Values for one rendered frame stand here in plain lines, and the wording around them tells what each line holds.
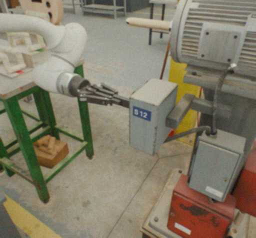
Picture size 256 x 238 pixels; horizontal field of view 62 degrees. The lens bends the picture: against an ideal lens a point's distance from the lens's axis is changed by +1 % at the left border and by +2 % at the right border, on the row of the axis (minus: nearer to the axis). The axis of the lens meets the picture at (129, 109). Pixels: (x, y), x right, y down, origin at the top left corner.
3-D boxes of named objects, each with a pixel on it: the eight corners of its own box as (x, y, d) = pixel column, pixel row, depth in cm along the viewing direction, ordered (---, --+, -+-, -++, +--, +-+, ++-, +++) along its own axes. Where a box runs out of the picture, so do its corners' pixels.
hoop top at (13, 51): (23, 55, 121) (21, 49, 120) (18, 57, 119) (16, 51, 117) (2, 49, 131) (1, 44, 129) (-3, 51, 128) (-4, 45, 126)
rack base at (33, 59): (56, 61, 138) (53, 47, 133) (35, 70, 126) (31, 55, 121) (29, 54, 150) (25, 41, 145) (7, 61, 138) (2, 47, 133)
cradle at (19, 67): (28, 68, 125) (26, 62, 123) (10, 74, 117) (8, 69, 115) (24, 67, 127) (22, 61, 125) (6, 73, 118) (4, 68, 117)
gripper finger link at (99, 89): (90, 94, 77) (92, 93, 78) (115, 102, 73) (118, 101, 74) (89, 85, 75) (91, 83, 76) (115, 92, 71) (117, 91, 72)
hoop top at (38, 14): (51, 18, 129) (49, 12, 128) (46, 19, 127) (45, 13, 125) (29, 15, 139) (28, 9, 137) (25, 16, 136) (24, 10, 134)
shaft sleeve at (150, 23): (172, 29, 83) (173, 21, 82) (169, 31, 81) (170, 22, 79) (132, 24, 91) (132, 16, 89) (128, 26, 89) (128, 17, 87)
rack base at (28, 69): (35, 70, 127) (35, 68, 126) (12, 79, 116) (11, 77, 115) (7, 61, 139) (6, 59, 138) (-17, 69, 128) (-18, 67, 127)
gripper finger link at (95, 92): (87, 86, 75) (84, 87, 74) (113, 94, 70) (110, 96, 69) (88, 95, 77) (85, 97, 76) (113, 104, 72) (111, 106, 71)
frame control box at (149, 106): (210, 147, 82) (227, 87, 67) (193, 188, 66) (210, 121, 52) (152, 126, 92) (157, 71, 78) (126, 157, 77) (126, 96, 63)
